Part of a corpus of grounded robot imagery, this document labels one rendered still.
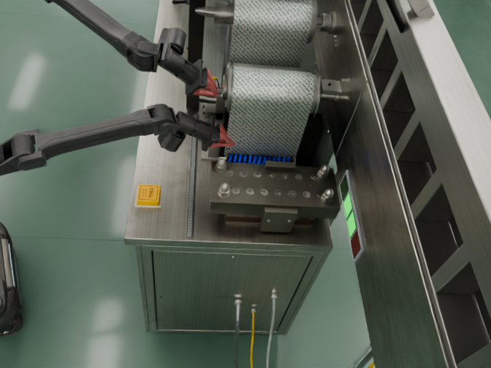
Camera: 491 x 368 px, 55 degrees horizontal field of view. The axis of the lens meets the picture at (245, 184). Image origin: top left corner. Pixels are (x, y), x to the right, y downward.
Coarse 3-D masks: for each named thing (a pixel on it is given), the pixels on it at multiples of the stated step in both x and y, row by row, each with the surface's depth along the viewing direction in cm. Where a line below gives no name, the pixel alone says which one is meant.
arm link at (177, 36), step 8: (168, 32) 131; (176, 32) 130; (184, 32) 132; (160, 40) 128; (168, 40) 129; (176, 40) 129; (184, 40) 132; (144, 48) 125; (152, 48) 125; (160, 48) 131
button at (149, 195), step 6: (144, 186) 153; (150, 186) 154; (156, 186) 154; (138, 192) 152; (144, 192) 152; (150, 192) 152; (156, 192) 152; (138, 198) 150; (144, 198) 151; (150, 198) 151; (156, 198) 151; (138, 204) 151; (144, 204) 151; (150, 204) 151; (156, 204) 151
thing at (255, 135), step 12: (240, 120) 141; (252, 120) 141; (264, 120) 141; (276, 120) 141; (288, 120) 141; (300, 120) 142; (228, 132) 145; (240, 132) 145; (252, 132) 145; (264, 132) 145; (276, 132) 145; (288, 132) 145; (300, 132) 146; (240, 144) 149; (252, 144) 149; (264, 144) 149; (276, 144) 150; (288, 144) 150; (252, 156) 154; (276, 156) 154; (288, 156) 155
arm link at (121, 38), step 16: (48, 0) 134; (64, 0) 128; (80, 0) 128; (80, 16) 128; (96, 16) 127; (96, 32) 129; (112, 32) 126; (128, 32) 127; (128, 48) 125; (144, 64) 127
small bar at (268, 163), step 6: (270, 162) 150; (276, 162) 150; (282, 162) 150; (288, 162) 151; (294, 162) 151; (270, 168) 150; (276, 168) 150; (282, 168) 150; (288, 168) 150; (294, 168) 150
